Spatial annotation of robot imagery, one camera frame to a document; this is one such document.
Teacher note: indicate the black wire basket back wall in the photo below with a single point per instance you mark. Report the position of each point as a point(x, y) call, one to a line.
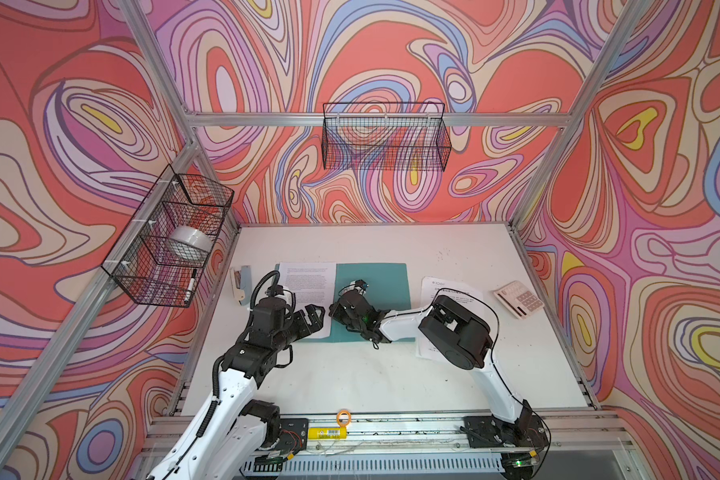
point(385, 136)

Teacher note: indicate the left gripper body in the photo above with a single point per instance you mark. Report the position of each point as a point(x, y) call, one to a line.
point(287, 330)

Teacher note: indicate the teal folder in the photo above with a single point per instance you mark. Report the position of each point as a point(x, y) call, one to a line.
point(388, 284)

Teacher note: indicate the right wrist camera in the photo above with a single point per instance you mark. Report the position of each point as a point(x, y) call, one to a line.
point(359, 286)

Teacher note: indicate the white tape roll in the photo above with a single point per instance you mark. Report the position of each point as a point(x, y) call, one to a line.
point(192, 237)

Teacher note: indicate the printed paper sheet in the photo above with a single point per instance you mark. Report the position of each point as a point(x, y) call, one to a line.
point(463, 293)
point(313, 283)

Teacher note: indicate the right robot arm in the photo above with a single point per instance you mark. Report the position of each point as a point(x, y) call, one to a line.
point(464, 340)

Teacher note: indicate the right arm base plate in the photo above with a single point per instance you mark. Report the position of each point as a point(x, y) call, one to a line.
point(490, 432)

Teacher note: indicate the black wire basket left wall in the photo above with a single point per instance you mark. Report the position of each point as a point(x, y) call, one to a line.
point(150, 268)

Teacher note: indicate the white pink calculator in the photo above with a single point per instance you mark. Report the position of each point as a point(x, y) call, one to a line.
point(519, 299)

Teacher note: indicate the grey white stapler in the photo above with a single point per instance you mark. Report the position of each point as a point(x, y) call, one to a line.
point(241, 284)

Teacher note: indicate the yellow cylinder with label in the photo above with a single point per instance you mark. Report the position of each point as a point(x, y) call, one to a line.
point(327, 433)

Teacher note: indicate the black white marker pen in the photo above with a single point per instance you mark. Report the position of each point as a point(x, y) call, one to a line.
point(190, 289)

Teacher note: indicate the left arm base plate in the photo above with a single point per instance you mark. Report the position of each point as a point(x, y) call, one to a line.
point(286, 436)

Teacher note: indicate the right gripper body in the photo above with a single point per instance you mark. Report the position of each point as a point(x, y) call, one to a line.
point(340, 315)

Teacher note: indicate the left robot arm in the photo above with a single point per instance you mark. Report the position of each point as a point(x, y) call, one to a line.
point(232, 424)

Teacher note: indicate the black wire basket wall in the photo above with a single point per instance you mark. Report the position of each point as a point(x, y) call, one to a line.
point(385, 136)
point(150, 268)

